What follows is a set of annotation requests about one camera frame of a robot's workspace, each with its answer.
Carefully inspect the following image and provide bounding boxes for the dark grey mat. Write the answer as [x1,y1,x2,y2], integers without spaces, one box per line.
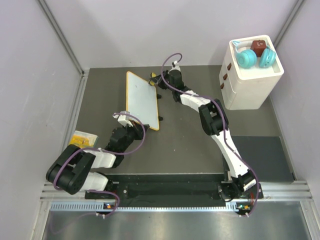
[232,136,294,184]

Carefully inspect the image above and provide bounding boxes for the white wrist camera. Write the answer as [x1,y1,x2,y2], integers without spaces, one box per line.
[112,111,133,128]
[169,60,181,72]

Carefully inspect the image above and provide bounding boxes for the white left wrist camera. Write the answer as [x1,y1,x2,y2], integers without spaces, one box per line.
[112,111,133,128]

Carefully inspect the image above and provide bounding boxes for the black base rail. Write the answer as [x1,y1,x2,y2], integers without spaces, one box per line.
[81,173,263,208]

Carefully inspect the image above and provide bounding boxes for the white drawer cabinet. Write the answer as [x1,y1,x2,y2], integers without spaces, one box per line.
[219,35,284,110]

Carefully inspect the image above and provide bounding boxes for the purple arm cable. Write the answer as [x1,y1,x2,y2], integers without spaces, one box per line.
[52,112,147,221]
[161,52,261,218]

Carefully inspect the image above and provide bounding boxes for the brown cube toy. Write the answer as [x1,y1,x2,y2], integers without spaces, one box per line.
[250,40,267,58]

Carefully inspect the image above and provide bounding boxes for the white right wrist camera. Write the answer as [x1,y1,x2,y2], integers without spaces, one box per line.
[169,60,181,72]

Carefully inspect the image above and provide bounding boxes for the yellow framed whiteboard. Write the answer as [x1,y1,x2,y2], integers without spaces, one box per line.
[126,71,160,131]

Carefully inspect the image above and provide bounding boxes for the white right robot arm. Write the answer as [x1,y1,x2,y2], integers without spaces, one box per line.
[149,69,259,198]

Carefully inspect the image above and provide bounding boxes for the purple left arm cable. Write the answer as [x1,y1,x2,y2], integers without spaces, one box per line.
[52,112,147,221]

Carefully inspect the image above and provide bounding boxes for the yellow item packet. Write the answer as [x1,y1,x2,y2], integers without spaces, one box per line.
[69,130,99,148]

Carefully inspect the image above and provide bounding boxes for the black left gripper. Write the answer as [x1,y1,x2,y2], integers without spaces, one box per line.
[120,120,150,153]

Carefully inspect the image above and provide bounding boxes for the yellow bone-shaped eraser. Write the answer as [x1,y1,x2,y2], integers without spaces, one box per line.
[148,72,158,86]

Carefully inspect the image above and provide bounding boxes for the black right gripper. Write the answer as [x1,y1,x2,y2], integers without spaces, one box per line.
[150,71,175,93]

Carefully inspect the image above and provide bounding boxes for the teal headphones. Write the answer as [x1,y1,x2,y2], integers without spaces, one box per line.
[232,40,277,69]

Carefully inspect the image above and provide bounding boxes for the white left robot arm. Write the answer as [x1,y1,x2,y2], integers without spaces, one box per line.
[45,121,150,199]

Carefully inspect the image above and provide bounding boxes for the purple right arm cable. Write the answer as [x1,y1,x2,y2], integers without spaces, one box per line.
[161,52,261,218]

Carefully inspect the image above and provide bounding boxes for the slotted grey cable duct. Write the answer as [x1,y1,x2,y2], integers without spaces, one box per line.
[50,201,239,212]

